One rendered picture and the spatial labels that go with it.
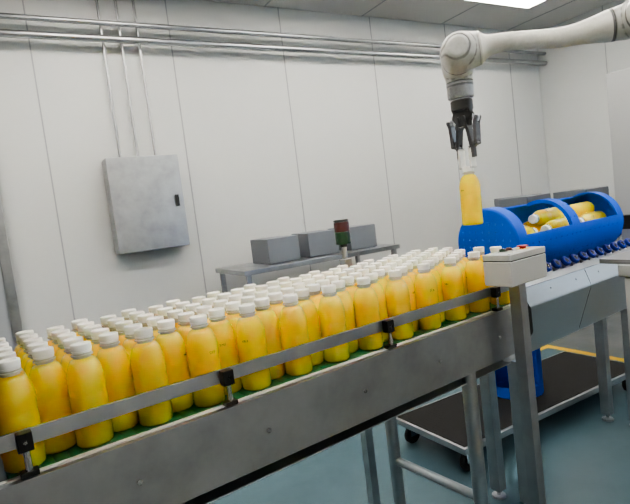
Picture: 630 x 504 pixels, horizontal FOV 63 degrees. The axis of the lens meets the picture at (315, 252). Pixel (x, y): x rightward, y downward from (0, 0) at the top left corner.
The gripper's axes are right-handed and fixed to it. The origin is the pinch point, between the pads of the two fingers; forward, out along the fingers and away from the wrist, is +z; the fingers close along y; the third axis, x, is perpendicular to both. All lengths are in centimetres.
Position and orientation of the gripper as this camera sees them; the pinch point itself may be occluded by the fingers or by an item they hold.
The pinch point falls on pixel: (467, 158)
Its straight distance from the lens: 189.3
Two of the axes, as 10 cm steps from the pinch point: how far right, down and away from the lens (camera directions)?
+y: -5.7, 0.1, 8.2
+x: -8.1, 1.4, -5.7
